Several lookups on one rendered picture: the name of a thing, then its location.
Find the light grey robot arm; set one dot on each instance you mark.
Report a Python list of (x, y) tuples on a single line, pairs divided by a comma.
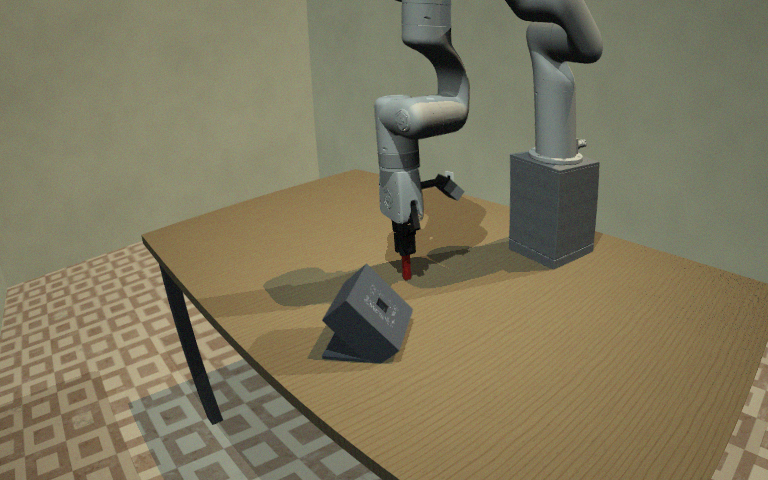
[(568, 34)]

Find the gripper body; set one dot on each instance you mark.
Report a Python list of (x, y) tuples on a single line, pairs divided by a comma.
[(397, 188)]

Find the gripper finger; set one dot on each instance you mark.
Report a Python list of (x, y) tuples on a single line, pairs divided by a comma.
[(396, 228), (407, 239)]

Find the dark red rectangular peg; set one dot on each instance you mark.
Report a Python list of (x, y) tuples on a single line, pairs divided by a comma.
[(406, 267)]

